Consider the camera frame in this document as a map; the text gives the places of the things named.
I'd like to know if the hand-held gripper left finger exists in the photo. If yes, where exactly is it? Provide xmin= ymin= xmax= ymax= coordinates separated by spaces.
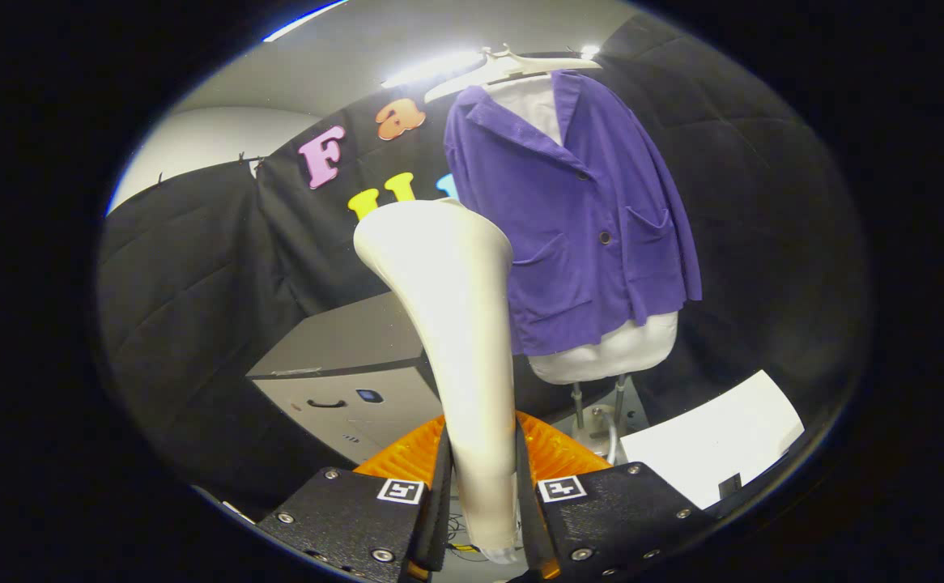
xmin=255 ymin=415 xmax=451 ymax=583

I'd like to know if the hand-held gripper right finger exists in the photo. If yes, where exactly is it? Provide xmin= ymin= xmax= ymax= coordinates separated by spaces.
xmin=515 ymin=411 xmax=716 ymax=582

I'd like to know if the white garment steamer head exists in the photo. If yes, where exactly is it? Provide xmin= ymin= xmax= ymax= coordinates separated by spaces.
xmin=353 ymin=198 xmax=519 ymax=553

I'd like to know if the purple button jacket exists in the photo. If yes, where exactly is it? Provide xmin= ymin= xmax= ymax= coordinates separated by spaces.
xmin=444 ymin=70 xmax=703 ymax=357

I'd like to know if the white padded garment form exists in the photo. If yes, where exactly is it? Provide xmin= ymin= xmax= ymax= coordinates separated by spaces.
xmin=488 ymin=74 xmax=679 ymax=385

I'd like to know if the white paper sheet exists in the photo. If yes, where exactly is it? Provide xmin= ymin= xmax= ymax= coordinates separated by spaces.
xmin=618 ymin=370 xmax=805 ymax=509

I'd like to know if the grey cabinet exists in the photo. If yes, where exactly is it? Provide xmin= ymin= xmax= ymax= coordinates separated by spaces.
xmin=245 ymin=291 xmax=444 ymax=466

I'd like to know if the black backdrop cloth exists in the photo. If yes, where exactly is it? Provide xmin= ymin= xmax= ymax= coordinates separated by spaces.
xmin=98 ymin=16 xmax=870 ymax=519

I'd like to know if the long ceiling light strip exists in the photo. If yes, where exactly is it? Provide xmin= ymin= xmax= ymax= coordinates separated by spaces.
xmin=381 ymin=50 xmax=489 ymax=88

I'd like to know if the white plastic hanger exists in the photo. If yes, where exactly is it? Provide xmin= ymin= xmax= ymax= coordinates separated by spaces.
xmin=423 ymin=45 xmax=602 ymax=104

